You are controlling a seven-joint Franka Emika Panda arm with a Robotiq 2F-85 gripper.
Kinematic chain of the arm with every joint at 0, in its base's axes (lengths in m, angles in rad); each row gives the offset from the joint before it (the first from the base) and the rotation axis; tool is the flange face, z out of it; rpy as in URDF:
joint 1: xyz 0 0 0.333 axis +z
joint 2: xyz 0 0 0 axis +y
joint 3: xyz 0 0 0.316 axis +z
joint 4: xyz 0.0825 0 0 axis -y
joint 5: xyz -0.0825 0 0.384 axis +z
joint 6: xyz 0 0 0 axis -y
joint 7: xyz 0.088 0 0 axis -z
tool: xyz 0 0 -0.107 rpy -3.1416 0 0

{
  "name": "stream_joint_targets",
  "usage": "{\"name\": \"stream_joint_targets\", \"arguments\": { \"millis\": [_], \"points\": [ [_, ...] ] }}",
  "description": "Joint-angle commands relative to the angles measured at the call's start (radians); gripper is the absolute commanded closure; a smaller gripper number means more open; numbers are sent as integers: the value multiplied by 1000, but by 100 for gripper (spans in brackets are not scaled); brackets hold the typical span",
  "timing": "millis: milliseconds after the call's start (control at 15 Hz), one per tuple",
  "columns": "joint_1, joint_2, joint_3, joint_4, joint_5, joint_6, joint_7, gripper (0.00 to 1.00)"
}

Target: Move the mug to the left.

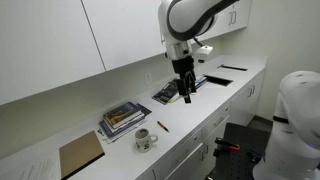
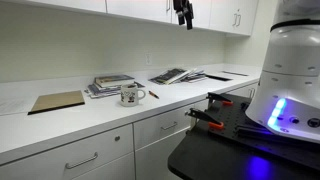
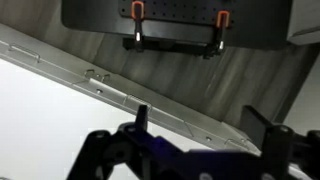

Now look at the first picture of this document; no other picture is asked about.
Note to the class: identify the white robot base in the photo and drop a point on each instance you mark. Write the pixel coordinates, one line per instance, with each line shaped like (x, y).
(293, 149)

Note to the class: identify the white upper cabinets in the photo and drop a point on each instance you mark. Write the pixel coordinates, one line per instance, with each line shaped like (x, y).
(45, 44)

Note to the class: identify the black perforated cart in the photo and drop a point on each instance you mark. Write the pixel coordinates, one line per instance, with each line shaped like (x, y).
(238, 165)

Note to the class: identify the dark books near opening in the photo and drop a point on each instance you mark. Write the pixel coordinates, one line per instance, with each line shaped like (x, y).
(169, 93)

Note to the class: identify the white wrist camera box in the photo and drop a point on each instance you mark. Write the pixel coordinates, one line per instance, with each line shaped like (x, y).
(202, 54)

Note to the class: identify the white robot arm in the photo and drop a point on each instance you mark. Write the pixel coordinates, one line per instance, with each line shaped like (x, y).
(179, 22)

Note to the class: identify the wall power outlet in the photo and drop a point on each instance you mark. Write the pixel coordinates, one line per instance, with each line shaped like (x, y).
(148, 78)

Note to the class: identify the white lower cabinet drawers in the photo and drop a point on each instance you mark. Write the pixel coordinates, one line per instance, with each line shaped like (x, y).
(193, 159)

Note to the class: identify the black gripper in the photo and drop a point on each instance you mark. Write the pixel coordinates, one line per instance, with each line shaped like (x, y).
(185, 67)

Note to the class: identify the orange black pen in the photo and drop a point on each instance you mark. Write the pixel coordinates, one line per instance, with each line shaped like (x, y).
(162, 126)

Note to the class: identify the stack of books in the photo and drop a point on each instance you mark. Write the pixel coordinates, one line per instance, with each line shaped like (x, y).
(122, 119)

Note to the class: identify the orange black clamp tool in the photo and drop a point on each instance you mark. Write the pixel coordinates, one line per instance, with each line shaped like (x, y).
(223, 145)

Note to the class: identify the white printed mug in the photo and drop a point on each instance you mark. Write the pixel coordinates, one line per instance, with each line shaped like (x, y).
(144, 140)

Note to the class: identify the brown cardboard sheet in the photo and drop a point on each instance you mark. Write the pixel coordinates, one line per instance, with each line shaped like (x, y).
(79, 153)

